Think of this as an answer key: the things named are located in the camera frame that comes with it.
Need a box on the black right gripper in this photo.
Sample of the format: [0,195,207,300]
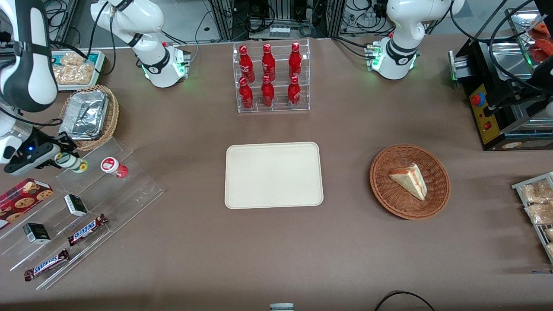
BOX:
[22,127,79,168]

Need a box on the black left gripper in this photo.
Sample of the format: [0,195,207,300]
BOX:
[497,79,546,109]

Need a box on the green-lidded yogurt cup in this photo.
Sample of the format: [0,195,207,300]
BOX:
[55,152,89,174]

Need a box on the tray of packaged snacks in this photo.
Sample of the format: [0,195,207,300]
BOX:
[512,172,553,264]

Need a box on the beige plastic tray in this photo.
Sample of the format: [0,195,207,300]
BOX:
[224,142,324,210]

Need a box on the aluminium foil container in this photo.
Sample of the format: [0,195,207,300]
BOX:
[58,90,109,141]

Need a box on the black and yellow machine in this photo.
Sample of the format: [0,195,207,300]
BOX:
[448,9,553,152]

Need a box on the red-lidded yogurt cup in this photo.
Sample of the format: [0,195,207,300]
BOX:
[101,157,129,178]

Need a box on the small black box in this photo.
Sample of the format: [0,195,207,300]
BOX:
[64,194,89,217]
[22,223,51,244]

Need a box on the light wicker basket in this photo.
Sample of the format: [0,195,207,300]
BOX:
[58,85,120,151]

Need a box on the red cookie box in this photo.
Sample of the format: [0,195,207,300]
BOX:
[0,178,54,230]

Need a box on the clear acrylic stepped shelf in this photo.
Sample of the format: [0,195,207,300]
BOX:
[0,137,165,291]

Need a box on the Snickers chocolate bar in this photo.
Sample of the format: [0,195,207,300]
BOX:
[67,214,108,247]
[24,249,70,282]

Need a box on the clear rice cracker bag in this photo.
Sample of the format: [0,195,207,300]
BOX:
[53,53,95,85]

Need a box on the white snack bin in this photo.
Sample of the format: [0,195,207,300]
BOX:
[51,50,106,92]

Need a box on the clear snack bag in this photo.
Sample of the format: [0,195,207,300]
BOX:
[520,179,553,203]
[525,202,553,225]

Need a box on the wrapped triangle sandwich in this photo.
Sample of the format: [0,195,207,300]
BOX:
[388,163,428,201]

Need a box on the round brown wicker basket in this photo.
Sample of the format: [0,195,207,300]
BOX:
[369,144,451,220]

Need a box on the red cola bottle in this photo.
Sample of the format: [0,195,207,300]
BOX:
[262,44,276,82]
[289,42,302,80]
[261,75,275,108]
[239,77,254,109]
[287,76,301,108]
[239,45,256,83]

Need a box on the clear acrylic bottle rack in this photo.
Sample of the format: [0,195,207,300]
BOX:
[232,39,311,114]

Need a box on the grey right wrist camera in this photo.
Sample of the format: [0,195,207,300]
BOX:
[4,144,61,176]

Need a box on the black cable loop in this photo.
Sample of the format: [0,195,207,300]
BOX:
[374,291,437,311]

